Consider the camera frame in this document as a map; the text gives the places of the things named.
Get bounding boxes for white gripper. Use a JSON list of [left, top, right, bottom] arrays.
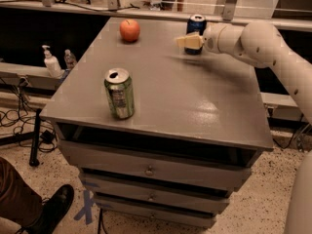
[[175, 23, 224, 54]]

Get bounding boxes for blue pepsi can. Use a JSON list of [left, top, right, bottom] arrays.
[[184, 14, 207, 55]]

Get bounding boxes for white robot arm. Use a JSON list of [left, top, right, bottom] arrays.
[[175, 20, 312, 234]]

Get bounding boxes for green soda can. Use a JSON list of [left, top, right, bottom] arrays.
[[104, 68, 135, 119]]

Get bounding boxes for red apple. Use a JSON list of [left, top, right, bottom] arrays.
[[119, 19, 140, 43]]

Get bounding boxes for grey drawer cabinet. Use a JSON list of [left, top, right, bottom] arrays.
[[42, 18, 273, 228]]

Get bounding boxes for clear plastic bottle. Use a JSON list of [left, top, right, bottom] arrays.
[[64, 49, 77, 70]]

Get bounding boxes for white pump bottle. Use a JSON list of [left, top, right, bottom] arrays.
[[42, 45, 62, 78]]

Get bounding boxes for blue tape cross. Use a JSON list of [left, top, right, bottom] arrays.
[[73, 188, 99, 226]]

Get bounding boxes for black stand leg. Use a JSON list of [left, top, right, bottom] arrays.
[[29, 109, 41, 167]]

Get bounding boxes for black shoe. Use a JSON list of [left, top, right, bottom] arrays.
[[24, 184, 74, 234]]

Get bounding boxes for brown trouser leg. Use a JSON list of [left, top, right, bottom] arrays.
[[0, 158, 43, 227]]

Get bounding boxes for black floor cables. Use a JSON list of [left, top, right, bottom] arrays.
[[0, 76, 59, 154]]

